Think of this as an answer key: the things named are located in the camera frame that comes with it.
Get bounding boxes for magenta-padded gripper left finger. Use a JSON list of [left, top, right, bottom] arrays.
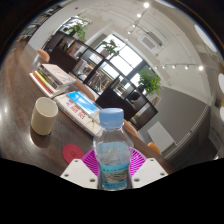
[[59, 148, 101, 190]]

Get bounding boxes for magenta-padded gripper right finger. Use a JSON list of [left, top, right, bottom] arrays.
[[129, 148, 168, 190]]

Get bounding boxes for clear water bottle blue cap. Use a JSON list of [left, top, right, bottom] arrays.
[[92, 107, 135, 192]]

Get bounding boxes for flat round red coaster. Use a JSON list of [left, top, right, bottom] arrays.
[[62, 143, 86, 165]]

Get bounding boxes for thick white book blue cover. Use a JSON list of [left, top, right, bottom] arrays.
[[53, 90, 103, 137]]

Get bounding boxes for cream paper cup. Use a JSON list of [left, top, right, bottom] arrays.
[[30, 96, 59, 137]]

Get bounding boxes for person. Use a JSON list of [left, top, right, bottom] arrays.
[[128, 91, 142, 104]]

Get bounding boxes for low black shelf unit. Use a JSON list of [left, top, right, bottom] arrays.
[[44, 30, 159, 131]]

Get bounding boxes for orange chairs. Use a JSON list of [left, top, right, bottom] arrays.
[[35, 48, 162, 155]]

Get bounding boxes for large bushy potted plant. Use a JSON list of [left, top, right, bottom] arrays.
[[138, 69, 162, 96]]

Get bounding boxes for red edged white book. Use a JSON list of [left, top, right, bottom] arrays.
[[29, 72, 54, 99]]

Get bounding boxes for yellow spined book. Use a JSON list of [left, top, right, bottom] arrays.
[[33, 69, 59, 93]]

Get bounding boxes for white covered book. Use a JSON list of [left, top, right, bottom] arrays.
[[39, 63, 78, 87]]

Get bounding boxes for potted plant in white pot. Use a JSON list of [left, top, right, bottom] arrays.
[[99, 39, 120, 58]]

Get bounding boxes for ceiling air conditioner unit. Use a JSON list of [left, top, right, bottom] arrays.
[[138, 31, 164, 50]]

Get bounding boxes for small leafy potted plant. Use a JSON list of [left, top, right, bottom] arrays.
[[64, 21, 88, 42]]

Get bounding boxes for tall bookshelf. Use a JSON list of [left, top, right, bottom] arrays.
[[18, 3, 64, 41]]

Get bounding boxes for small ceiling spotlights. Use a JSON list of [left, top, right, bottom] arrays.
[[124, 1, 205, 72]]

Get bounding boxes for white wall radiator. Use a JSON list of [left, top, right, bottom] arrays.
[[147, 120, 175, 153]]

